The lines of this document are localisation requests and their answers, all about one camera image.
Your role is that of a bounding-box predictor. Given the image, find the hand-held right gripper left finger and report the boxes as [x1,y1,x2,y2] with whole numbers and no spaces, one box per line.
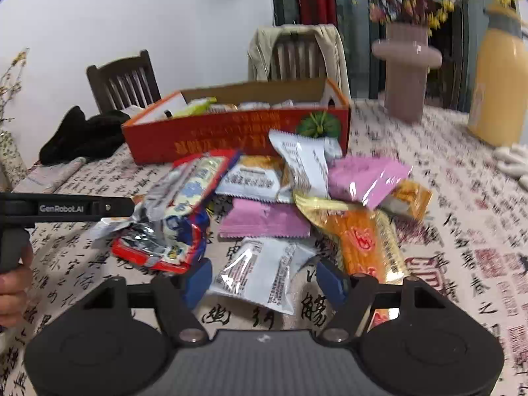
[80,258,213,346]

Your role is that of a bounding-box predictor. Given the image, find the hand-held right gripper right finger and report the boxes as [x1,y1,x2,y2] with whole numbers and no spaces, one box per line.
[315,261,448,345]

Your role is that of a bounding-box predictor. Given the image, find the large orange gold snack packet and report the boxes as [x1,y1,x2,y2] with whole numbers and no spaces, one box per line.
[294,192,410,286]

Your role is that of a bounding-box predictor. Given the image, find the white silver snack packet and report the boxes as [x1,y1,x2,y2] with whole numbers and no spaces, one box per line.
[206,237,316,315]
[269,130,343,204]

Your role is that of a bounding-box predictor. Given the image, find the red blue snack packet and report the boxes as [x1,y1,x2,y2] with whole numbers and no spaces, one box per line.
[88,150,242,275]

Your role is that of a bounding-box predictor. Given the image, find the pink snack packet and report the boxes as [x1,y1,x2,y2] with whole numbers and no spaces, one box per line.
[328,156,413,211]
[218,198,315,241]

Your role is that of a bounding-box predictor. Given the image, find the small orange snack packet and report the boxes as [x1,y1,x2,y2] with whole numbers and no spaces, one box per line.
[385,179,434,222]

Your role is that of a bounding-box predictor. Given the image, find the white orange snack packet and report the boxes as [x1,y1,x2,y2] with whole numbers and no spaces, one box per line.
[215,154,294,204]

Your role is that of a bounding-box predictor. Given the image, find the red cardboard box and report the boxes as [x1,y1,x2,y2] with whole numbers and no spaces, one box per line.
[121,78,352,166]

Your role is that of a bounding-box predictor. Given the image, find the person's left hand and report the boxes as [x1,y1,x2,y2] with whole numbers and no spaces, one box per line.
[0,243,35,331]

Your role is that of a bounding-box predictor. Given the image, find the folded patterned cloth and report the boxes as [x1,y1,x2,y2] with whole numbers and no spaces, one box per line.
[12,157,90,194]

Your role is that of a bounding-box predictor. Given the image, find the patterned tall vase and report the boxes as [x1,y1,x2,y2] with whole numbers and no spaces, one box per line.
[0,130,28,190]

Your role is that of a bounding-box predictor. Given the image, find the black cloth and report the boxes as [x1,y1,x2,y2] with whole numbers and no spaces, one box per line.
[39,105,131,166]

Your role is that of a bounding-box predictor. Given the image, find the dark wooden chair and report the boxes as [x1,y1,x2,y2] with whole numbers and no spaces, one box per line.
[86,49,162,115]

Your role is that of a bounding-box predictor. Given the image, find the white gloves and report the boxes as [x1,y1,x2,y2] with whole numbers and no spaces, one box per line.
[493,144,528,189]

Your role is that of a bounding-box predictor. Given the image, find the chair with beige jacket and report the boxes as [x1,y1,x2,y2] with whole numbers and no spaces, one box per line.
[247,25,352,100]

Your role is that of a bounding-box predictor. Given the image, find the pink vase with flowers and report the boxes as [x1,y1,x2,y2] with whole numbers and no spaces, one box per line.
[268,0,528,110]

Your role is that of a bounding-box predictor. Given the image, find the yellow thermos jug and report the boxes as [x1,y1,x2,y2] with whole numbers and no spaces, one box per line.
[467,4,528,148]

